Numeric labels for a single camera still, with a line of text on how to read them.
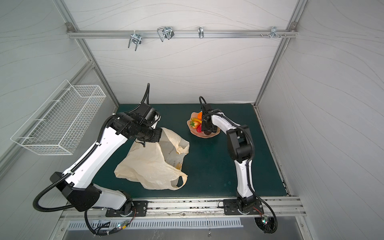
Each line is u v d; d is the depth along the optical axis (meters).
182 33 0.79
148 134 0.59
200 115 1.05
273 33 0.77
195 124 1.01
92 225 0.70
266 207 0.71
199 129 1.01
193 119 1.01
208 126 0.87
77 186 0.39
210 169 0.90
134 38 0.78
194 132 1.00
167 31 0.76
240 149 0.56
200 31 0.73
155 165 0.69
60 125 0.69
